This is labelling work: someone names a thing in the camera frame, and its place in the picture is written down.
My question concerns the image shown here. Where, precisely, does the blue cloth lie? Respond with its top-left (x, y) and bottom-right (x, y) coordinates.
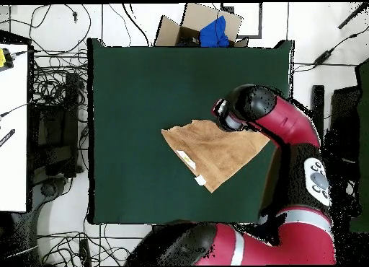
top-left (199, 15), bottom-right (231, 48)

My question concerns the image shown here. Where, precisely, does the brown cardboard box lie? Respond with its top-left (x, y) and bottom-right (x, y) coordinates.
top-left (154, 2), bottom-right (249, 48)

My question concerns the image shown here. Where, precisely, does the black computer tower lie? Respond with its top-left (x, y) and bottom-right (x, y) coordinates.
top-left (30, 72), bottom-right (80, 178)

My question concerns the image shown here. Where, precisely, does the white desk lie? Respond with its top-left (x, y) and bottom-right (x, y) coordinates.
top-left (0, 43), bottom-right (29, 213)

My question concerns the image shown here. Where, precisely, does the black slanted bar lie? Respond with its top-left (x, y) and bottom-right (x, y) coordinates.
top-left (337, 2), bottom-right (369, 30)

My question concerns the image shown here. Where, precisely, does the black square frame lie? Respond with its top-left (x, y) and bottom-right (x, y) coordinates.
top-left (220, 2), bottom-right (263, 39)

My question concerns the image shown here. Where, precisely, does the yellow and black tool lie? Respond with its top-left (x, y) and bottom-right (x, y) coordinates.
top-left (0, 48), bottom-right (14, 69)

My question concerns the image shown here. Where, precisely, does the black power adapter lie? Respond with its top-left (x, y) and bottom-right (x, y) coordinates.
top-left (313, 48), bottom-right (336, 66)

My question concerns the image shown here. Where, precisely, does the dark green table cloth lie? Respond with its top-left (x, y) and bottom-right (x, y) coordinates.
top-left (86, 38), bottom-right (295, 225)

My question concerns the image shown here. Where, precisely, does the tan terry towel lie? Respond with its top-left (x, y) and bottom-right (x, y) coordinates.
top-left (160, 118), bottom-right (272, 193)

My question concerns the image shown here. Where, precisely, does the black upright post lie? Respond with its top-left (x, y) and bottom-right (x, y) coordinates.
top-left (311, 84), bottom-right (326, 135)

